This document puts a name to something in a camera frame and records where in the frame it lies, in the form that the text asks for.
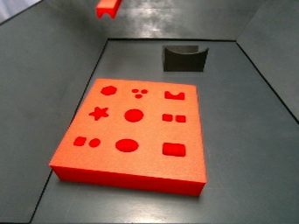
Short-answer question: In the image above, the orange shape sorter block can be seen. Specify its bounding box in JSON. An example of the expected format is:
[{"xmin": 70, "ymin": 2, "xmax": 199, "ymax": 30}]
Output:
[{"xmin": 50, "ymin": 79, "xmax": 207, "ymax": 196}]

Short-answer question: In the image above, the red arch bar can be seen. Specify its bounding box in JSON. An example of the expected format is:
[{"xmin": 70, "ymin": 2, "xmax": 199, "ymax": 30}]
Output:
[{"xmin": 96, "ymin": 0, "xmax": 123, "ymax": 18}]

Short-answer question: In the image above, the black fixture bracket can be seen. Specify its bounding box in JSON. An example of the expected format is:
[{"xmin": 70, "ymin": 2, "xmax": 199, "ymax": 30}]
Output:
[{"xmin": 163, "ymin": 45, "xmax": 209, "ymax": 72}]

